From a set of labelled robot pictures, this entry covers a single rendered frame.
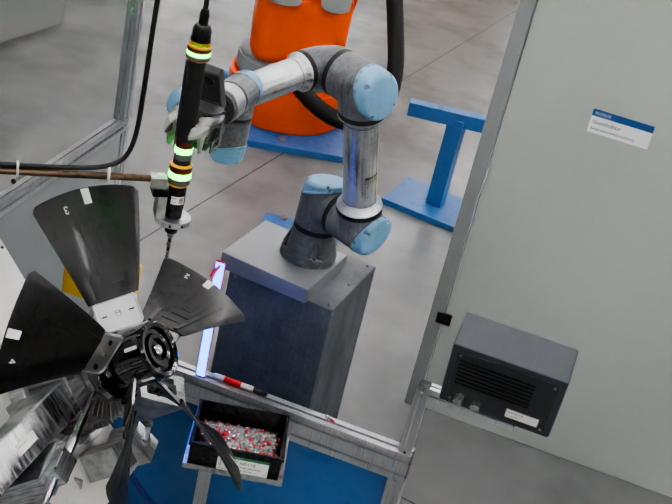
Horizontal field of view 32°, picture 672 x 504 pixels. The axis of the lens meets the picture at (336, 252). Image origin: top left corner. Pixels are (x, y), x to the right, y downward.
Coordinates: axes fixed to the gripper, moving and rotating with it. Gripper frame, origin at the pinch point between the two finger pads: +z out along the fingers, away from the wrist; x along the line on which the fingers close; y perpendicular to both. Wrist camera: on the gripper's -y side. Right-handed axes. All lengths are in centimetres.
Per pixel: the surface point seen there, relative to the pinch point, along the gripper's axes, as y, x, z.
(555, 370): 43, -80, -34
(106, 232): 28.1, 13.1, -2.6
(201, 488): 97, -11, -20
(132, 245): 30.3, 8.1, -4.8
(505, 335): 41, -67, -39
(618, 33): 9, -67, -182
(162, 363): 45.8, -6.9, 7.9
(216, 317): 49, -8, -18
